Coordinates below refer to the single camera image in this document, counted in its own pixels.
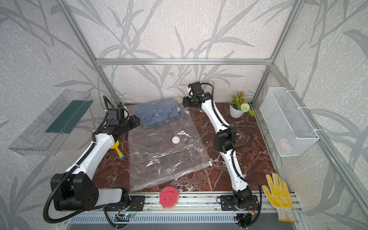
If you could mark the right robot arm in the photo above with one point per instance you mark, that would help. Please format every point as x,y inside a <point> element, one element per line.
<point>224,142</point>

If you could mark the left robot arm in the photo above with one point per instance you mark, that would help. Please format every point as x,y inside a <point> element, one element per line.
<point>73,192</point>

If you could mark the white bag valve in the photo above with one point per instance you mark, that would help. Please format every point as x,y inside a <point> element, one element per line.
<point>175,140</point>

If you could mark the yellow scraper tool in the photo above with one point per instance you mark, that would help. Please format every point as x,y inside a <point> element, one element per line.
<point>118,151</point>

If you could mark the blue checked shirt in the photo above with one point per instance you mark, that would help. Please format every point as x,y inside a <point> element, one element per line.
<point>157,112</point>

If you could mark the small circuit board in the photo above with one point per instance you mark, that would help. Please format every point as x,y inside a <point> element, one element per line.
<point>124,217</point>

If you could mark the clear plastic wall shelf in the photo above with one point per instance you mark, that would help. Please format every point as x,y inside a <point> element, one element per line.
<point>49,131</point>

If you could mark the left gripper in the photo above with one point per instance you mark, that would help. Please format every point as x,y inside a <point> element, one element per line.
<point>135,121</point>

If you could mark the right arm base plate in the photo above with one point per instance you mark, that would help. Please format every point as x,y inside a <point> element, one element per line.
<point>229,203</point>

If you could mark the white wire basket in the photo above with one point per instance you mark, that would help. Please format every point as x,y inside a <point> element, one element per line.
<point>290,129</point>

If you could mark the clear vacuum bag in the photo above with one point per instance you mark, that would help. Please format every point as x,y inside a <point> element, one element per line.
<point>154,159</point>

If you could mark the yellow work glove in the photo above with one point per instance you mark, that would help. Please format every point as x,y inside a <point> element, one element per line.
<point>278,195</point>

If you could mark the pink round sponge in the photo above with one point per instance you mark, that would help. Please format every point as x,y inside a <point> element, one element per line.
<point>169,197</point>

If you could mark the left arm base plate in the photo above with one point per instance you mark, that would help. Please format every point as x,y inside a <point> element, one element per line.
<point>134,203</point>

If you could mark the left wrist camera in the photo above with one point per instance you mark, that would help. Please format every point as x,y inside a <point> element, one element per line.
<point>116,114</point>

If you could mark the potted flower plant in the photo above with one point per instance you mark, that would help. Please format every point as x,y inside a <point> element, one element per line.
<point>239,106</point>

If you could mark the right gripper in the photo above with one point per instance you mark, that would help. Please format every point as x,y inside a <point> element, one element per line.
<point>185,102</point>

